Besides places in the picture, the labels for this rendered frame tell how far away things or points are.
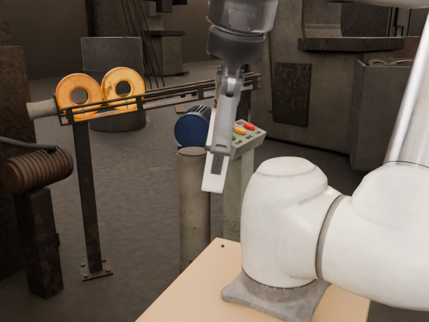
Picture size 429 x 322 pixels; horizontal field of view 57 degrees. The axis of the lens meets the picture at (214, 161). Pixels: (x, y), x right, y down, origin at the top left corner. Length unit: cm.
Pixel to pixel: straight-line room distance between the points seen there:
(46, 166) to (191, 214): 52
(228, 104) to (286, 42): 289
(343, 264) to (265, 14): 39
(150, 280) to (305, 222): 104
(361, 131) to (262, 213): 186
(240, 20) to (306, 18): 285
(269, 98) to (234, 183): 219
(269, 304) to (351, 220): 23
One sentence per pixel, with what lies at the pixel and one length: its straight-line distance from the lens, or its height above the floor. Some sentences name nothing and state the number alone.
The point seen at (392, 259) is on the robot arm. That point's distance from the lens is 64.
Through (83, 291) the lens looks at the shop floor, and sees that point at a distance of 163.
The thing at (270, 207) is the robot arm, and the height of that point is 63.
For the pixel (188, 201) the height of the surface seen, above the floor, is 35.
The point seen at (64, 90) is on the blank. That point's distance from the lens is 146.
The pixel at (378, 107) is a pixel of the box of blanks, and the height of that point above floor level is 51.
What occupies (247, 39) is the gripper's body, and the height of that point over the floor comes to 91.
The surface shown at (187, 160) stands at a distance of 135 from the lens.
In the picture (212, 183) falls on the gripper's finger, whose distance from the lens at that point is 55.
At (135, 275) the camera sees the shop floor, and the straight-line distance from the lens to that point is 166.
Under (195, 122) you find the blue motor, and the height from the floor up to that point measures 27.
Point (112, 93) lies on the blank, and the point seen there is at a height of 71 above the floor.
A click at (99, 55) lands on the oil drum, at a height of 72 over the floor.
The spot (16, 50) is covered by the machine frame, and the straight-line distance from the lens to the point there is 166.
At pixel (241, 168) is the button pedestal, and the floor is 49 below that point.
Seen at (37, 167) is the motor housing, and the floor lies 50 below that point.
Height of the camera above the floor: 92
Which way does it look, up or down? 18 degrees down
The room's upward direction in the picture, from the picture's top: straight up
